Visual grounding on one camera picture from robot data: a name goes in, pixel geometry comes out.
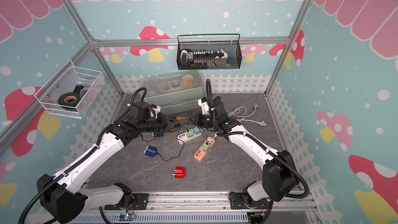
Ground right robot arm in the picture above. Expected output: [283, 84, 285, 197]
[193, 79, 310, 208]

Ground teal charger adapter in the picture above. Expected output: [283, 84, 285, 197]
[193, 127, 202, 135]

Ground clear acrylic wall bin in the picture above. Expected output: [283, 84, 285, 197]
[35, 61, 105, 119]

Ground orange power strip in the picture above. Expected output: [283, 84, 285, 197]
[193, 137, 215, 162]

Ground white power strip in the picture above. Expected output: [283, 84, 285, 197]
[177, 132, 202, 144]

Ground green plastic storage box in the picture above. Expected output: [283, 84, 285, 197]
[141, 71, 206, 115]

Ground blue shaver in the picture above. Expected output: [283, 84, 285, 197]
[144, 146, 158, 157]

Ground green charger adapter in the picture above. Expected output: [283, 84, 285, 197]
[186, 129, 194, 138]
[202, 142, 211, 152]

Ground white coiled power cable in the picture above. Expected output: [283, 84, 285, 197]
[223, 103, 267, 127]

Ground yellow tape roll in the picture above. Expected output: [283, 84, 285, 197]
[181, 74, 196, 88]

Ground black wire mesh basket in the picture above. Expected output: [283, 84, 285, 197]
[176, 33, 242, 71]

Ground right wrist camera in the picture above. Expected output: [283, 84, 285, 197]
[198, 97, 210, 115]

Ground black tape roll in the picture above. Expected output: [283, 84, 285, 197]
[58, 92, 81, 111]

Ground black power strip in basket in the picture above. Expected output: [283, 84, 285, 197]
[177, 49, 228, 65]

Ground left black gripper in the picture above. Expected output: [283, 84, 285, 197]
[138, 112, 178, 136]

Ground red electric shaver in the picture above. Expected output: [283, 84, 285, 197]
[172, 167, 186, 178]

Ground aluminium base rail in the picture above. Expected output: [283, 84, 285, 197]
[72, 191, 322, 224]

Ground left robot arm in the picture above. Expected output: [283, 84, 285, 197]
[18, 87, 169, 224]

